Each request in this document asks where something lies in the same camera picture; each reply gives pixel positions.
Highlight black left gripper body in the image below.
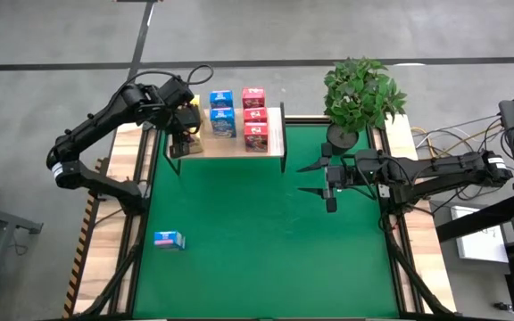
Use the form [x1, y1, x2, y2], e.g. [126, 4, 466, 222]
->
[167, 103, 203, 143]

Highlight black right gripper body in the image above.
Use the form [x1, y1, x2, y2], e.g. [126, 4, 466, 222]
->
[325, 155, 361, 201]

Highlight blue Rice Krispies cereal box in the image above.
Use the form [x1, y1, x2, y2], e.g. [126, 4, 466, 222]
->
[153, 229, 187, 251]
[209, 107, 237, 139]
[208, 89, 235, 111]

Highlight red Froot Loops cereal box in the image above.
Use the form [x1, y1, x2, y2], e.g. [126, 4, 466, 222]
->
[244, 121, 269, 153]
[241, 86, 267, 110]
[243, 106, 269, 125]

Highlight green potted plant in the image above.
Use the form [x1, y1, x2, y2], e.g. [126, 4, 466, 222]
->
[322, 56, 409, 157]

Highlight black floor tape strip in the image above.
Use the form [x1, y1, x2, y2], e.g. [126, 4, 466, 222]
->
[130, 0, 156, 63]
[0, 56, 514, 72]

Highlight green table mat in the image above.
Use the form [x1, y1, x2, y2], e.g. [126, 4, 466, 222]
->
[132, 124, 401, 318]

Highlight black metal beam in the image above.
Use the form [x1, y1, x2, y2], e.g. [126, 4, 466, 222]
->
[435, 193, 514, 244]

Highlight white flat box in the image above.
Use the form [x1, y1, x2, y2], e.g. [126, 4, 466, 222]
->
[451, 204, 510, 264]

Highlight yellow black hazard tape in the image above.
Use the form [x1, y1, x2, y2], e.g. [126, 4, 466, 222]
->
[62, 191, 100, 318]

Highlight green shelf black frame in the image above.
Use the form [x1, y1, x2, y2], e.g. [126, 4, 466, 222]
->
[163, 101, 288, 176]

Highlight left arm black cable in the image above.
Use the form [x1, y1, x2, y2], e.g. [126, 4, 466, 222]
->
[122, 64, 215, 97]

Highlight tangled floor cables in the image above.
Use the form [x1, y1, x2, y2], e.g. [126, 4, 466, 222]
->
[410, 114, 503, 202]

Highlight black table frame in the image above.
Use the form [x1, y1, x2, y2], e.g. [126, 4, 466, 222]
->
[62, 113, 461, 321]

